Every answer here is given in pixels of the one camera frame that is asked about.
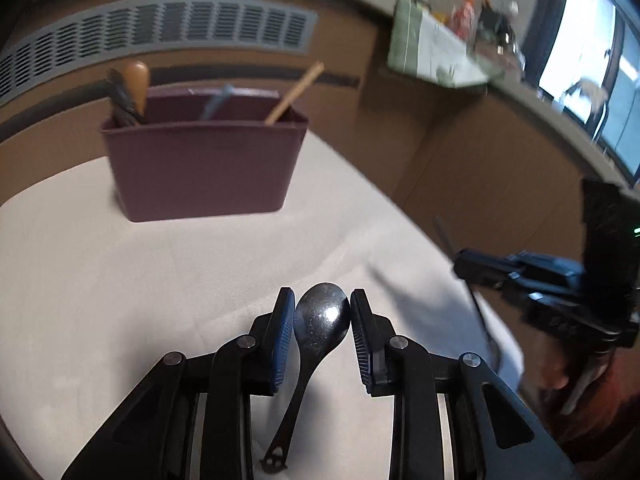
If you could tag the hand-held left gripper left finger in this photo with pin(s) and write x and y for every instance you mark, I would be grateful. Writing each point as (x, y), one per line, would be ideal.
(284, 332)

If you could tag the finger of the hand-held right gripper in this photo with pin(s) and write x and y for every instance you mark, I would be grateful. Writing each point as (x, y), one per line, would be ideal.
(485, 266)

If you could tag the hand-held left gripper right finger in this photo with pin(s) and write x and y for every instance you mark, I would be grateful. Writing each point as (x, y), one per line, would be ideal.
(361, 340)

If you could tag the metal spoon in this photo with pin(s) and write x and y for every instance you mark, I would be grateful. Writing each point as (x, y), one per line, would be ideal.
(320, 315)

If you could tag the purple utensil holder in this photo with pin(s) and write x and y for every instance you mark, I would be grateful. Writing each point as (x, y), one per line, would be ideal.
(200, 175)

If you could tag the bamboo chopstick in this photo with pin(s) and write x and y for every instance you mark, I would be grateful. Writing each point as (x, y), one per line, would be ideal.
(295, 92)

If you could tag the wooden spoon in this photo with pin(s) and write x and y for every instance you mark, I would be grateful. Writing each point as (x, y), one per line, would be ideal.
(136, 85)

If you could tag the person's right forearm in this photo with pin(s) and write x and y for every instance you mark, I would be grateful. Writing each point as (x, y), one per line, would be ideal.
(615, 410)

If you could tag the person's right hand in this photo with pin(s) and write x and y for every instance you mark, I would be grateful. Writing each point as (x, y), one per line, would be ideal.
(550, 360)

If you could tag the green checked cloth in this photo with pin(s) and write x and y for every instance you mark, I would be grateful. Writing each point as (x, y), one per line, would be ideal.
(420, 45)

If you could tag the dark shiny object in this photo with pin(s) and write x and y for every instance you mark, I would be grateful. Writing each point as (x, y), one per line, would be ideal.
(495, 30)

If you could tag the window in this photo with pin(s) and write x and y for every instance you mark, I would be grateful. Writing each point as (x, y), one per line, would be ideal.
(575, 35)

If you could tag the orange bottle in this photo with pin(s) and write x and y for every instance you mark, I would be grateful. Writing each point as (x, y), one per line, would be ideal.
(465, 15)

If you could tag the grey vent grille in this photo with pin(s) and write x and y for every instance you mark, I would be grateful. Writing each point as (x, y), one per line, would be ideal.
(150, 25)

